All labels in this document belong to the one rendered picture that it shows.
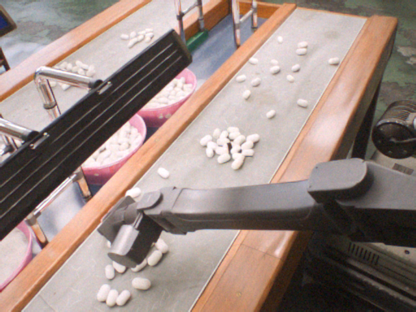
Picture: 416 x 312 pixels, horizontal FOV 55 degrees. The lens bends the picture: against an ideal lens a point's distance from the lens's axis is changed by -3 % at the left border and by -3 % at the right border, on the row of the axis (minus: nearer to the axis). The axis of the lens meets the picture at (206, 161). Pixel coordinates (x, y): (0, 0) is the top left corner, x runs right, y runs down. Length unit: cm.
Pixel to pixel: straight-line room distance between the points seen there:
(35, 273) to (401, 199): 73
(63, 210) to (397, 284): 97
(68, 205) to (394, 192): 90
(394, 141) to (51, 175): 87
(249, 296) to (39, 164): 44
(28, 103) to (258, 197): 109
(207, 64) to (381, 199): 127
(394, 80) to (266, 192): 242
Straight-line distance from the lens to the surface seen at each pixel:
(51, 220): 114
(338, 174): 45
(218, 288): 81
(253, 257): 85
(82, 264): 94
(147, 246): 75
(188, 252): 90
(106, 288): 86
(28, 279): 93
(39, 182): 64
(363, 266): 136
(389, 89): 281
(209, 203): 62
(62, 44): 179
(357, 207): 43
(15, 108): 151
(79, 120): 68
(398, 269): 132
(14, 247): 105
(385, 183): 44
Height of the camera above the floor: 147
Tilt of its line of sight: 42 degrees down
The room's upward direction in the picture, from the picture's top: 7 degrees counter-clockwise
